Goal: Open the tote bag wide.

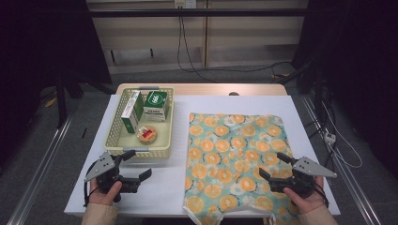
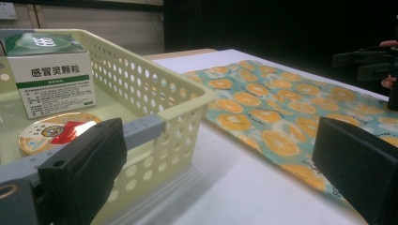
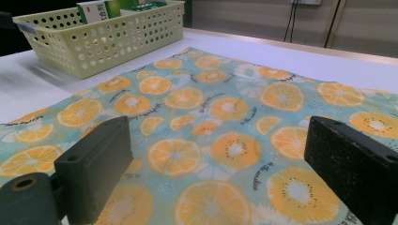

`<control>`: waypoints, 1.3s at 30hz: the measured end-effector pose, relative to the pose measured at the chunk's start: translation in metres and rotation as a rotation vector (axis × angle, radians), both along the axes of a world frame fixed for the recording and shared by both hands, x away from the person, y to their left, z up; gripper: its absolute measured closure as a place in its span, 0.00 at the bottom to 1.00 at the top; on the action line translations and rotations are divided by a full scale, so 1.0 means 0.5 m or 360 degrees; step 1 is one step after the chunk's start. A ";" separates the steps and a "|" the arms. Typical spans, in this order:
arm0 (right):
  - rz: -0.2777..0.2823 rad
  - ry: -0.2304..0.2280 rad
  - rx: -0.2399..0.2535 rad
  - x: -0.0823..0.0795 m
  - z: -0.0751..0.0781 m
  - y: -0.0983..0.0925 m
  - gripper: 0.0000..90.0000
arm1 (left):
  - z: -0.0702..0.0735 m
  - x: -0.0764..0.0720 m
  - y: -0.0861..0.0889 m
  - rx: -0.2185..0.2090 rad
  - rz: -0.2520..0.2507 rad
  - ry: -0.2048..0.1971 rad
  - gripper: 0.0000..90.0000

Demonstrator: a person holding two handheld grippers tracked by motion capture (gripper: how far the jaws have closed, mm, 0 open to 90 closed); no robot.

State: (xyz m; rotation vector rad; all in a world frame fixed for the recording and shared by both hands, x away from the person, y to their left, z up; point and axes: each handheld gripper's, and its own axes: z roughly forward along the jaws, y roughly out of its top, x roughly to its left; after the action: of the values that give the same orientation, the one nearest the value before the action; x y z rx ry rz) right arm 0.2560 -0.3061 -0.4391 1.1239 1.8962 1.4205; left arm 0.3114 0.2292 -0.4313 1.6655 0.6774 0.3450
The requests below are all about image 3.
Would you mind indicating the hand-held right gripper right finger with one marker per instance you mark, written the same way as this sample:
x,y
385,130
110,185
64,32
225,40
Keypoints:
x,y
353,168

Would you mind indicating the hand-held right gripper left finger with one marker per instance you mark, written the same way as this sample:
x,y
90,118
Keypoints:
x,y
94,168

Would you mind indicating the white box with green stripe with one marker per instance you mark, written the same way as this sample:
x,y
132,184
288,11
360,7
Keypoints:
x,y
92,12

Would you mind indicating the white and green box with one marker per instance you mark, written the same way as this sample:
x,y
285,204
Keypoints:
x,y
147,7

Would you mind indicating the pale green perforated plastic basket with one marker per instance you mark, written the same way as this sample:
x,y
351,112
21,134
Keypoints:
x,y
103,47

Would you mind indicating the dark green box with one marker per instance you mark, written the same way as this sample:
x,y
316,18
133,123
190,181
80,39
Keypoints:
x,y
120,7

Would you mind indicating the orange slice print fabric bag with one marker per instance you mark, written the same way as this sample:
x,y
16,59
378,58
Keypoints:
x,y
200,118

